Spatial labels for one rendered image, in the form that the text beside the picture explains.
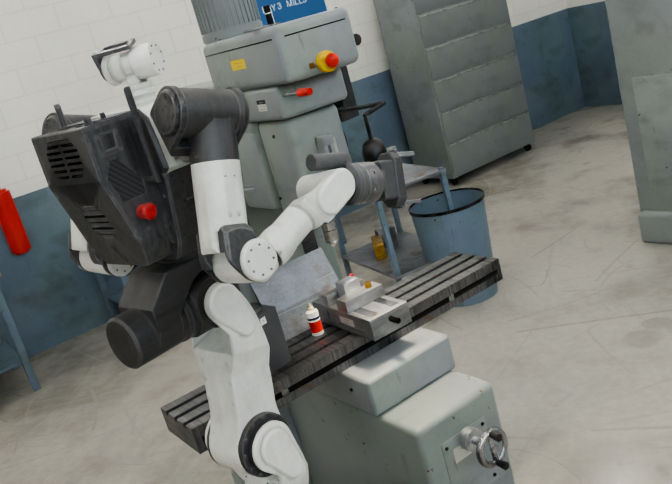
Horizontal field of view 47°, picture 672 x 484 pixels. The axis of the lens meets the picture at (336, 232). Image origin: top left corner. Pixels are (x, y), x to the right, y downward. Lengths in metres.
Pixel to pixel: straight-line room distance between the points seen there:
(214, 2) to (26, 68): 4.04
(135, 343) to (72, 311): 5.02
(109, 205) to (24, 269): 4.96
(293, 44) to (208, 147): 0.82
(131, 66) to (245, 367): 0.67
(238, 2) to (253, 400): 1.29
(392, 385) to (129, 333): 1.06
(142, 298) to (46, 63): 4.98
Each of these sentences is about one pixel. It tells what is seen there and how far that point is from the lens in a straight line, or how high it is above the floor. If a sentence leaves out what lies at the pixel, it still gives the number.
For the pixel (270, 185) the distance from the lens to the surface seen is 2.47.
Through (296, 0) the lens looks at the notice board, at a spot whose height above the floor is 2.07.
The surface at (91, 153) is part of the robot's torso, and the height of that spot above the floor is 1.76.
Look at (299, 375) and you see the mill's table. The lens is 2.36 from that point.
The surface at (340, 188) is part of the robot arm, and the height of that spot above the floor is 1.56.
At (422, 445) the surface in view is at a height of 0.67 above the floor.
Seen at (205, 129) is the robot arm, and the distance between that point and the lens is 1.40.
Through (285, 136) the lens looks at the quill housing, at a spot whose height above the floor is 1.58.
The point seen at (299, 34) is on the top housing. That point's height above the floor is 1.85.
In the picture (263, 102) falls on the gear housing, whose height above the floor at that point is 1.69.
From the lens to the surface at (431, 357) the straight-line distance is 2.48.
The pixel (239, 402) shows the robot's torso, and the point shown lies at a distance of 1.73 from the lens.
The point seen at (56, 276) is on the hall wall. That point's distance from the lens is 6.50.
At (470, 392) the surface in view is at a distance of 2.41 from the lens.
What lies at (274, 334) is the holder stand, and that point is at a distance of 2.37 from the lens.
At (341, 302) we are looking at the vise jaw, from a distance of 2.46.
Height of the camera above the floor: 1.88
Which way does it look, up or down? 15 degrees down
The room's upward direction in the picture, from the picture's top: 16 degrees counter-clockwise
